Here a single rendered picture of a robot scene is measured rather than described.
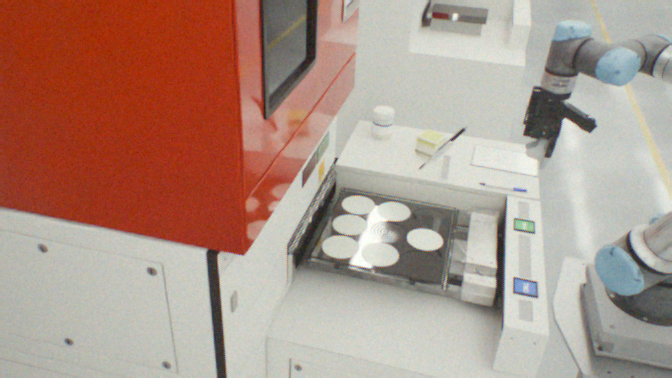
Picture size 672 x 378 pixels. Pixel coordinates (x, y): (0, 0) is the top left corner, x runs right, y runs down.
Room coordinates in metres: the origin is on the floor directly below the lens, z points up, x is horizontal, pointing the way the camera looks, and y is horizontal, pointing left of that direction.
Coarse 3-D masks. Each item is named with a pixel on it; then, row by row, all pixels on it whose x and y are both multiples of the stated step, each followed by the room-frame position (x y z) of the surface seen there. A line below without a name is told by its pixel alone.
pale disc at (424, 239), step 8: (416, 232) 1.32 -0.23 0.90; (424, 232) 1.33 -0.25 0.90; (432, 232) 1.33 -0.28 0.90; (408, 240) 1.28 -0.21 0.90; (416, 240) 1.29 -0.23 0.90; (424, 240) 1.29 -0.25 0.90; (432, 240) 1.29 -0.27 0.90; (440, 240) 1.29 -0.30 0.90; (424, 248) 1.25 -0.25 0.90; (432, 248) 1.25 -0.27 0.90
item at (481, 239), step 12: (468, 228) 1.40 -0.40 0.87; (480, 228) 1.39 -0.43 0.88; (492, 228) 1.39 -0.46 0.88; (468, 240) 1.33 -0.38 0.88; (480, 240) 1.33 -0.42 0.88; (492, 240) 1.33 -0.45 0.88; (468, 252) 1.27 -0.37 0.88; (480, 252) 1.27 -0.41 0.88; (492, 252) 1.28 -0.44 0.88; (480, 276) 1.17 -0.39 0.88; (492, 276) 1.17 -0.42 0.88; (468, 300) 1.10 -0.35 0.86; (480, 300) 1.10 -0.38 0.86; (492, 300) 1.09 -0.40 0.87
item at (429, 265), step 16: (352, 192) 1.52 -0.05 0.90; (336, 208) 1.42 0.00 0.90; (416, 208) 1.45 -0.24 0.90; (432, 208) 1.45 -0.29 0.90; (368, 224) 1.35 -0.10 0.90; (384, 224) 1.35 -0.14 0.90; (400, 224) 1.36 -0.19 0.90; (416, 224) 1.36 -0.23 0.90; (432, 224) 1.37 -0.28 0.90; (448, 224) 1.37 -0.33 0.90; (320, 240) 1.26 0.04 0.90; (368, 240) 1.27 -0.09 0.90; (384, 240) 1.28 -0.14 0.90; (400, 240) 1.28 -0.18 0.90; (448, 240) 1.29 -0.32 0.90; (320, 256) 1.19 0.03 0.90; (400, 256) 1.21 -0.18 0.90; (416, 256) 1.22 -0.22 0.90; (432, 256) 1.22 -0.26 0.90; (400, 272) 1.14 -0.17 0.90; (416, 272) 1.15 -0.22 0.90; (432, 272) 1.15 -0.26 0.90
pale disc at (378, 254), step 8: (368, 248) 1.24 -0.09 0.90; (376, 248) 1.24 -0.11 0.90; (384, 248) 1.24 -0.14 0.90; (392, 248) 1.24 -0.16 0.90; (368, 256) 1.20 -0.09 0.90; (376, 256) 1.20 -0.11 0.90; (384, 256) 1.21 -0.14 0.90; (392, 256) 1.21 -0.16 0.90; (376, 264) 1.17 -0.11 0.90; (384, 264) 1.17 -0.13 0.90; (392, 264) 1.18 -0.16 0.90
